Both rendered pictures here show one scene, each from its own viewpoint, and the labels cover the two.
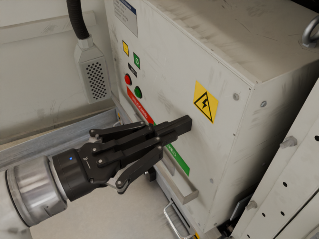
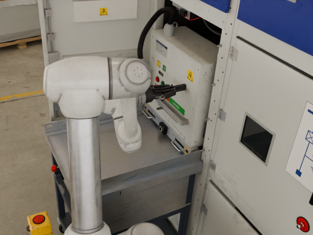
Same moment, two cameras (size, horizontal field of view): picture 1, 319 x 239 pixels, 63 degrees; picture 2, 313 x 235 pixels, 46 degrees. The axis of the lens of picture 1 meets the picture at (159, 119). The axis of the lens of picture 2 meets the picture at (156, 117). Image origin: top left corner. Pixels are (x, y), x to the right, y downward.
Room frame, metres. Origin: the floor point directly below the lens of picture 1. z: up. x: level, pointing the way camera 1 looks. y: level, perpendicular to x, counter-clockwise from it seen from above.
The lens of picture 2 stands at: (-1.33, 0.11, 2.10)
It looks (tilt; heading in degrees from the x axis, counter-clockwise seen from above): 33 degrees down; 359
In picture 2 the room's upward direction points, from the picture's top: 4 degrees clockwise
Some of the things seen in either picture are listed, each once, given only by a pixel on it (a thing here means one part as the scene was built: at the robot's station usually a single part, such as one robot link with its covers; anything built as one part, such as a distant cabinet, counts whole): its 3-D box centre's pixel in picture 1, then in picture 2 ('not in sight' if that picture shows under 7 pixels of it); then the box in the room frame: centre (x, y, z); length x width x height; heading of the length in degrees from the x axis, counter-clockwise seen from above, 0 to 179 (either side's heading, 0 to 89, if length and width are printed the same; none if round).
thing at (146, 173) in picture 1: (147, 169); (162, 128); (0.43, 0.04, 0.90); 0.06 x 0.03 x 0.05; 30
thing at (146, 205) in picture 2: not in sight; (119, 196); (0.30, 0.26, 0.46); 0.64 x 0.58 x 0.66; 120
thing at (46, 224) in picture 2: not in sight; (40, 227); (-0.29, 0.54, 0.85); 0.08 x 0.08 x 0.10; 30
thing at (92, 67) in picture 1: (94, 72); not in sight; (0.59, 0.18, 1.14); 0.08 x 0.05 x 0.17; 120
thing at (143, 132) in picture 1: (124, 144); (162, 90); (0.27, 0.06, 1.23); 0.11 x 0.01 x 0.04; 121
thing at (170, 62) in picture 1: (152, 107); (169, 88); (0.44, 0.02, 1.15); 0.48 x 0.01 x 0.48; 30
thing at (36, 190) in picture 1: (41, 188); (137, 96); (0.19, 0.18, 1.23); 0.09 x 0.06 x 0.09; 30
